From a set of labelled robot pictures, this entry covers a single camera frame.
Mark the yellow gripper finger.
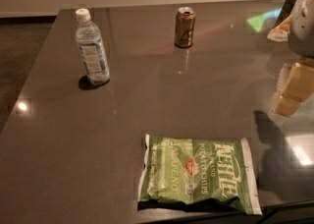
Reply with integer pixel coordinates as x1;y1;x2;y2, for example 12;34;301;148
267;16;292;42
272;58;314;117

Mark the clear plastic water bottle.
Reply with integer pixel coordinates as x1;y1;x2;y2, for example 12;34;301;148
76;8;110;85

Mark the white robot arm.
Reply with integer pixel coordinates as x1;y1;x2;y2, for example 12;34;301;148
267;0;314;117

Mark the green jalapeno chip bag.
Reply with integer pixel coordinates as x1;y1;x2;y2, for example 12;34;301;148
138;135;262;215

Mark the brown soda can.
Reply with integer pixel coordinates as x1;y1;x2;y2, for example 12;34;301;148
175;6;196;48

